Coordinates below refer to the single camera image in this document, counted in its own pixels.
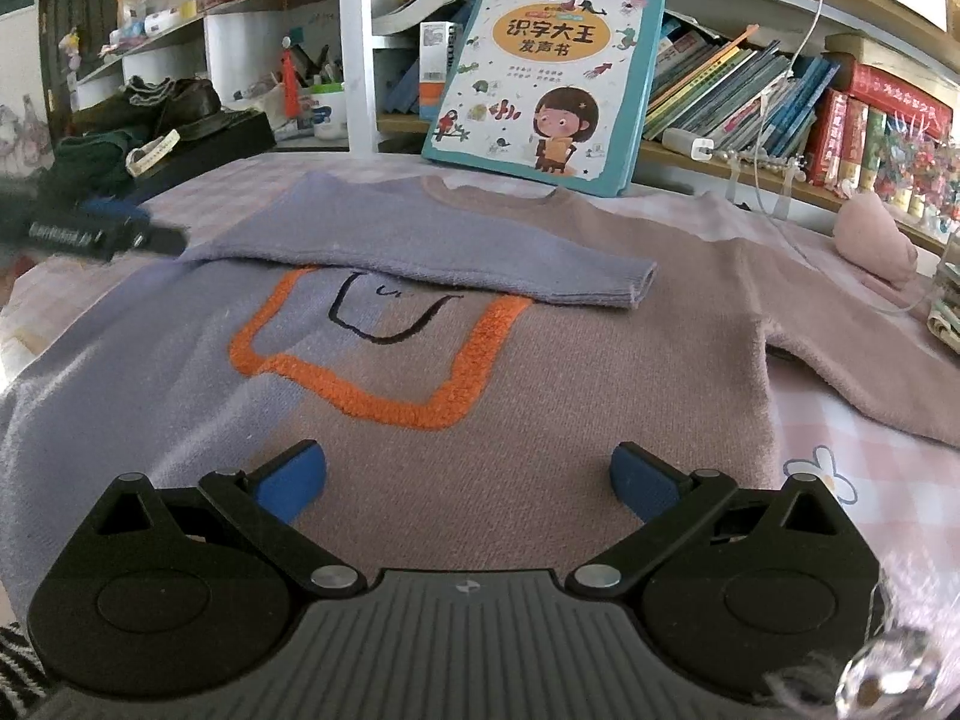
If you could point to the white and wood bookshelf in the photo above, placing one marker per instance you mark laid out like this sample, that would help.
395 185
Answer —
358 52

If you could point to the black and white striped cloth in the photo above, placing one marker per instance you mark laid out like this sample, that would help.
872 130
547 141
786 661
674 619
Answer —
22 675

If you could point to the row of blue books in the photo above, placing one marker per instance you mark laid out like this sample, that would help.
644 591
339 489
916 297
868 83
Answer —
405 90

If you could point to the white charger adapter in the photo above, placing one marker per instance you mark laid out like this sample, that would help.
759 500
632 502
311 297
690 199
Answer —
690 145

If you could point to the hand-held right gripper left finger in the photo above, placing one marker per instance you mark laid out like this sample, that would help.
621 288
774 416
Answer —
289 484

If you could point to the row of leaning thin books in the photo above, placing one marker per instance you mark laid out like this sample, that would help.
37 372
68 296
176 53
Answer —
720 90

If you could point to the bunch of pens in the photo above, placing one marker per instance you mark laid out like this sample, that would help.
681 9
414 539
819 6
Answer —
319 67

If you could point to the dark green cloth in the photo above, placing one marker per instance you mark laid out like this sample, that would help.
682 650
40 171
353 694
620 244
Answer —
90 165

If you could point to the group of small colourful boxes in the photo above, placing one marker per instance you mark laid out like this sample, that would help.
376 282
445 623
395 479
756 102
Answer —
154 15

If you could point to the white and orange carton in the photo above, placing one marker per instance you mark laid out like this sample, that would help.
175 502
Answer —
435 67

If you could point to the row of red thick books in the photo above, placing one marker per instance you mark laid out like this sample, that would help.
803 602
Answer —
892 90

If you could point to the white pen tub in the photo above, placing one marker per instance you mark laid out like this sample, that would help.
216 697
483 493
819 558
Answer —
328 116

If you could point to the lavender and tan sweater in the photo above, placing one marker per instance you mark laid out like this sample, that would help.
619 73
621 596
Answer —
600 360

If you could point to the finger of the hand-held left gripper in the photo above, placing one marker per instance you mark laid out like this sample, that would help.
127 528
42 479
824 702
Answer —
112 208
154 240

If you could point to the thick dark hardcover book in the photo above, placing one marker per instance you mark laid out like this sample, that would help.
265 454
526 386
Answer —
420 7

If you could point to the teal children's picture book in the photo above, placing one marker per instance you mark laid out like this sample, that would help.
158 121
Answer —
525 75

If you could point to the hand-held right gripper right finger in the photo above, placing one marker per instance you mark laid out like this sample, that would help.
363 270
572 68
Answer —
645 484

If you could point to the colourful bead ornaments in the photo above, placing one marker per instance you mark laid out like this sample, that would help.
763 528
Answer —
919 172

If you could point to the red tassel ornament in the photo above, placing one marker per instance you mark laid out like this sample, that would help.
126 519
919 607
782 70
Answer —
290 86

